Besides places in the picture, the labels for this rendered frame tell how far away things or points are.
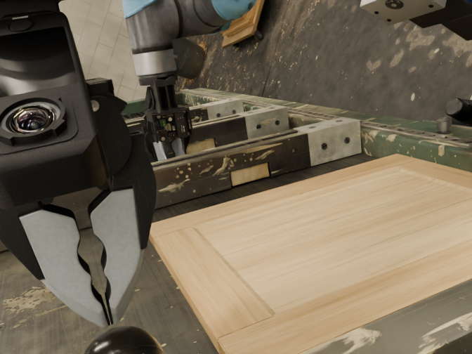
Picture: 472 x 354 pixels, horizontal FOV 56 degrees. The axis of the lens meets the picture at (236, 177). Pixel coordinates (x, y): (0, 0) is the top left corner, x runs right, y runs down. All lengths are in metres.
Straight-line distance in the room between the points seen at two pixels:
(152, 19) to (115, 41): 5.19
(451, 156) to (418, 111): 1.40
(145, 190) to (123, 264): 0.05
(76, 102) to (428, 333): 0.30
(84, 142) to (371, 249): 0.42
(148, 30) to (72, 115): 0.64
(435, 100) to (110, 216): 1.97
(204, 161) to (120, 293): 0.54
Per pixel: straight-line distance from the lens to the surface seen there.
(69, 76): 0.21
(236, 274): 0.52
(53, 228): 0.27
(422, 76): 2.27
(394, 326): 0.39
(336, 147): 0.93
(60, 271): 0.28
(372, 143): 0.95
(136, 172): 0.27
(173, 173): 0.80
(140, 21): 0.83
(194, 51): 5.08
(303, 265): 0.52
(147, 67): 0.83
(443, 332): 0.39
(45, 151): 0.18
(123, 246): 0.28
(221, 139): 1.14
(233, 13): 0.74
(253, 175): 0.86
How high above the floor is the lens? 1.51
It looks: 26 degrees down
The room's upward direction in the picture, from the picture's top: 72 degrees counter-clockwise
